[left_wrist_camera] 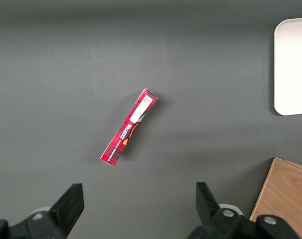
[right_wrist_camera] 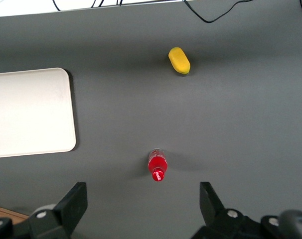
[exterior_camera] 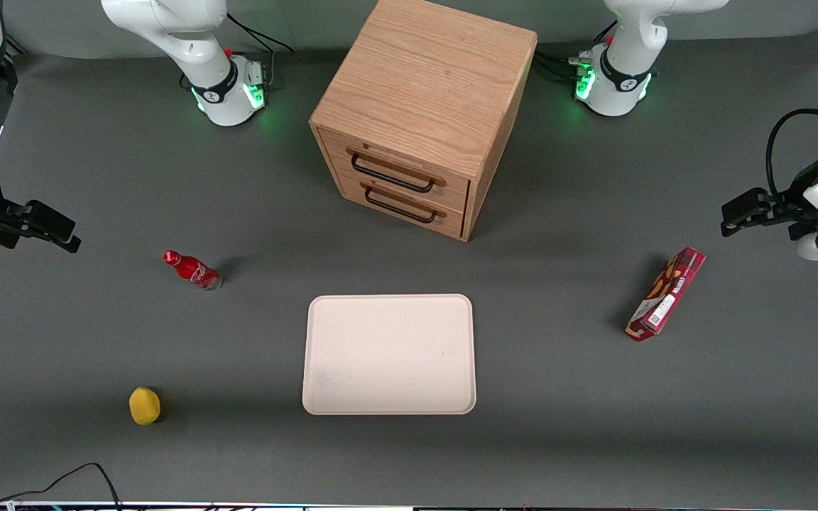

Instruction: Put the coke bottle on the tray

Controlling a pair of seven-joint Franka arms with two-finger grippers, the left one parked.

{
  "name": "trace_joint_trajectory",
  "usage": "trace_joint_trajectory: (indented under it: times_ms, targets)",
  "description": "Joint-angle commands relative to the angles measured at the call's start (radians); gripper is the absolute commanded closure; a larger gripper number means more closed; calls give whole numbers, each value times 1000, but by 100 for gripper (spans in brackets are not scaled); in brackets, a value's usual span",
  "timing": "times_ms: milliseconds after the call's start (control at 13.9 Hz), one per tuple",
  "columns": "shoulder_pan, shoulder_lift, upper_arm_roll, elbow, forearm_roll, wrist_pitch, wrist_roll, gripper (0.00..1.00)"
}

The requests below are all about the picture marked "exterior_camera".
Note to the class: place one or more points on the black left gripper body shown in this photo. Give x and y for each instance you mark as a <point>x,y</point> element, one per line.
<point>795,202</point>

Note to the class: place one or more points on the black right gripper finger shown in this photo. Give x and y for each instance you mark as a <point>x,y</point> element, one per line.
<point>50,218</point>
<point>61,243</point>

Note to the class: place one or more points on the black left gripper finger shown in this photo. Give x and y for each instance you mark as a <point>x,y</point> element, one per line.
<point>750,204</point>
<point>735,227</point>

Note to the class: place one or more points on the red coke bottle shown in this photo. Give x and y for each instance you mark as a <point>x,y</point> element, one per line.
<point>192,270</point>

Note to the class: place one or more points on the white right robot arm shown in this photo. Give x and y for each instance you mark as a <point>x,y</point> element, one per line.
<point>189,35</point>

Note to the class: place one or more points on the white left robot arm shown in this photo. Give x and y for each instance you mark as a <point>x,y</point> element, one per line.
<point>625,42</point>

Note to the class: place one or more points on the beige plastic tray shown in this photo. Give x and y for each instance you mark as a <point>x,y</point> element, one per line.
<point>389,355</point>

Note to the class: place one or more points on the red snack box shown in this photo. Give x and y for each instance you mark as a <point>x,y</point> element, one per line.
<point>664,294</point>

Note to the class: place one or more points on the yellow lemon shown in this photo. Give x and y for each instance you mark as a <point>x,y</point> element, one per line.
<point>145,406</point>

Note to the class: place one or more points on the wooden drawer front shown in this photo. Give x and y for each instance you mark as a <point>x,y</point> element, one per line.
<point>451,223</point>
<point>451,191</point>

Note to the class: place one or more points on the wooden drawer cabinet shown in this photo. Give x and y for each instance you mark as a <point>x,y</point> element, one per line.
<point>423,71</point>

